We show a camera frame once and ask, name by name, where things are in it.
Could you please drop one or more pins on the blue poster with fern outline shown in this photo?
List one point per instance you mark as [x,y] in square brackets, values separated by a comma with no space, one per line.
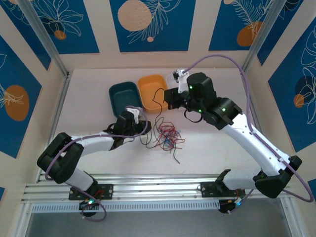
[227,24]

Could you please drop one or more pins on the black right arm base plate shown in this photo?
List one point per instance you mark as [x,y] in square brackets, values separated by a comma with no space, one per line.
[207,190]

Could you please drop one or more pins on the blue poster with flower outline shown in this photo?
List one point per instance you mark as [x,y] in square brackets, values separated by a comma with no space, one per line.
[81,24]

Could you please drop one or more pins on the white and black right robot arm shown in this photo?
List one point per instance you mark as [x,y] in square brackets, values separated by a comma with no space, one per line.
[247,143]

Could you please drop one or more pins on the blue poster with orange oval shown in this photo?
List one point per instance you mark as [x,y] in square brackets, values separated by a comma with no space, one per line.
[14,74]

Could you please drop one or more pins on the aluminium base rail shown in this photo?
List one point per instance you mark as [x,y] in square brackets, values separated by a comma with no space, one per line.
[153,187]

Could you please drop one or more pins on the blue poster with dark circle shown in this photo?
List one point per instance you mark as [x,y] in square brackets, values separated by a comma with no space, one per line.
[291,123]

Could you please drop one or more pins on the teal plastic bin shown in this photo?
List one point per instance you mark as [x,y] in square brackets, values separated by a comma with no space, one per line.
[123,96]

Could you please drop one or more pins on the white plastic bin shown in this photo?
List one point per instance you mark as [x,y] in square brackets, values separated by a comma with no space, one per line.
[169,79]

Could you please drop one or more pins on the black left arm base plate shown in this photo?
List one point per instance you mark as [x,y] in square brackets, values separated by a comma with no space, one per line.
[108,191]

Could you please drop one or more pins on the orange plastic bin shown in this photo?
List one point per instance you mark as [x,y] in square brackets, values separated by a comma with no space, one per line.
[148,86]

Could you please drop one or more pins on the blue poster with peach circle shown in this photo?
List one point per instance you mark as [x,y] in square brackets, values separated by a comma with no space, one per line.
[172,24]

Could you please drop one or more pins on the aluminium side rail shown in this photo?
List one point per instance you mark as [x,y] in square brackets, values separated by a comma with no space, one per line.
[58,116]
[254,108]

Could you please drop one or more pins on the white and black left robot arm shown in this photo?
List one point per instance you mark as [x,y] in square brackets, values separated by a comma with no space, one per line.
[98,145]

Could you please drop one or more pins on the aluminium corner post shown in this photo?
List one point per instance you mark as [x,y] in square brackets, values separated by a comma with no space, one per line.
[261,32]
[44,32]

